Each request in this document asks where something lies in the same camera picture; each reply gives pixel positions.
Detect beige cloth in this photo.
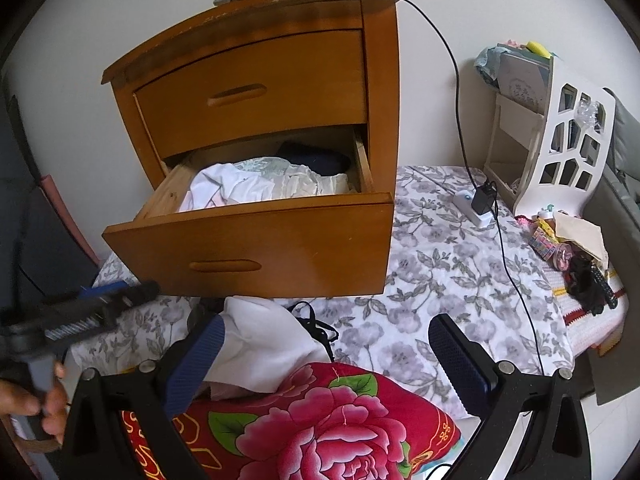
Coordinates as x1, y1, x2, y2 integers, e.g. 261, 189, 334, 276
550, 212, 610, 273

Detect mint lace cloth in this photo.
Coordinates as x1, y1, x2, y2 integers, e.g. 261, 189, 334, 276
232, 156, 349, 202

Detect wooden drawer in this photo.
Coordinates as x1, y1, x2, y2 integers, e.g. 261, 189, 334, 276
102, 125, 396, 297
132, 29, 368, 158

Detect white cloth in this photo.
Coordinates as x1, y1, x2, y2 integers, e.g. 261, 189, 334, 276
202, 296, 332, 395

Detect closed wooden drawer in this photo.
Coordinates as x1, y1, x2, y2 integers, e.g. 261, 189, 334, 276
132, 29, 368, 158

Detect person's left hand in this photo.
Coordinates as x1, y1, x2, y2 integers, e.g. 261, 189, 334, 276
0, 362, 69, 445

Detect black corded fabric item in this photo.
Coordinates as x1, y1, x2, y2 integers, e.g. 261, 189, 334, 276
286, 301, 339, 362

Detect black power adapter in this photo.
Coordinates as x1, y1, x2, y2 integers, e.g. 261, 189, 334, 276
472, 181, 499, 217

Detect grey cushion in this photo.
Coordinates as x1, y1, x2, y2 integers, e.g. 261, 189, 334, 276
592, 87, 640, 406

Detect grey floral blanket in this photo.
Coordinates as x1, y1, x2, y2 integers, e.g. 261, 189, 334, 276
72, 164, 576, 418

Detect pink board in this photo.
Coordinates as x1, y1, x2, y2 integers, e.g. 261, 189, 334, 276
40, 175, 102, 267

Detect red floral pillow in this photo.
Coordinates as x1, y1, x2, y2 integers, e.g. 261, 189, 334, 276
122, 362, 462, 480

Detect navy blue garment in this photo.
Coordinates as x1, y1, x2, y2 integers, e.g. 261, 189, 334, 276
277, 141, 352, 177

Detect teal cloth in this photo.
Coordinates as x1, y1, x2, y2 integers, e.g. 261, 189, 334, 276
474, 46, 507, 83

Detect dark refrigerator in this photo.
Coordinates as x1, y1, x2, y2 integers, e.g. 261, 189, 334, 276
0, 75, 101, 311

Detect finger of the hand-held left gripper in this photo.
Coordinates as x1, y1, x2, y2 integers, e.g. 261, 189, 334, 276
75, 281, 162, 312

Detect wooden nightstand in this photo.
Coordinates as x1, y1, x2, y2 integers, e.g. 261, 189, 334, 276
100, 0, 403, 297

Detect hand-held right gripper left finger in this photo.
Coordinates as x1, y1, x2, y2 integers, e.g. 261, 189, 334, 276
60, 316, 226, 480

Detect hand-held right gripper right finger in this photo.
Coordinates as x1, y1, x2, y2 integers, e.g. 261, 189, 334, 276
429, 314, 591, 480

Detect white power strip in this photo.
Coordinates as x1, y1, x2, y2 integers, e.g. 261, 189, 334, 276
452, 191, 493, 227

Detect white cut-out rack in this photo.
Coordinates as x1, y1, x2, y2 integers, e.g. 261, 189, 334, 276
482, 52, 617, 218

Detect black remote control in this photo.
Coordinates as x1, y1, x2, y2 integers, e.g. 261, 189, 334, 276
590, 265, 619, 307

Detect pale patterned book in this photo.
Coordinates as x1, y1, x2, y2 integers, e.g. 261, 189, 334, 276
500, 52, 552, 112

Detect black cloth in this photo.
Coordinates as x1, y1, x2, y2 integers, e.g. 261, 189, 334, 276
567, 257, 603, 317

